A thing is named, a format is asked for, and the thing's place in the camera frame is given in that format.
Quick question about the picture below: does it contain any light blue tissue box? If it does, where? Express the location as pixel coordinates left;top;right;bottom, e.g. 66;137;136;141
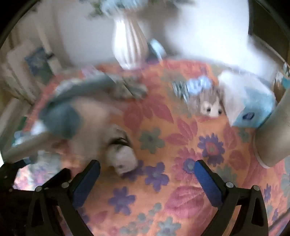
217;70;278;127

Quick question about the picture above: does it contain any floral fleece blanket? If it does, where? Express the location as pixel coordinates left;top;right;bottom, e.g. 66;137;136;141
14;59;288;236

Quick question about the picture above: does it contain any gold cylindrical container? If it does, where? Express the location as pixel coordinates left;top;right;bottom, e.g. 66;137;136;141
255;75;290;168

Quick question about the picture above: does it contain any white ribbed vase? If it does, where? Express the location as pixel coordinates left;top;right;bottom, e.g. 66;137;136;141
112;17;149;70

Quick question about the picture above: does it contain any grey beige plush toy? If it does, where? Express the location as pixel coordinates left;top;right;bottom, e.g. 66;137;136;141
37;74;138;177

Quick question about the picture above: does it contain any row of standing books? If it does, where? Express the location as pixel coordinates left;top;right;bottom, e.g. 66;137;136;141
5;45;61;100

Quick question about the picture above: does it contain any beige curtain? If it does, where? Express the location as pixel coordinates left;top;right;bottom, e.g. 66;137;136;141
0;38;34;102

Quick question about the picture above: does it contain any teal patterned box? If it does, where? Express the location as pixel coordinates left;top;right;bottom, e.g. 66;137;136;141
273;62;290;98

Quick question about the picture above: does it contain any grey hedgehog plush toy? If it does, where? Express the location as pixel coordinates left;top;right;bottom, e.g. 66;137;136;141
189;88;227;118

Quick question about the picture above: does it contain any blue white flower bouquet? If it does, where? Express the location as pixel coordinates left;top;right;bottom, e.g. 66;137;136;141
87;0;159;19

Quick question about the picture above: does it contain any small blue white object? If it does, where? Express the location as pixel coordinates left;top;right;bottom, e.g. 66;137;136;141
147;38;167;60

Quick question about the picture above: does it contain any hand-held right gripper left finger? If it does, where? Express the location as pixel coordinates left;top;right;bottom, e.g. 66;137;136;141
25;159;101;236

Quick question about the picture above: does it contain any blue white striped bow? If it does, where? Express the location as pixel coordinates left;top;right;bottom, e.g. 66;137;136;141
172;76;212;102

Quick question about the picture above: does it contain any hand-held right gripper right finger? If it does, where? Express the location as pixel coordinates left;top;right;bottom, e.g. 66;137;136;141
194;159;269;236

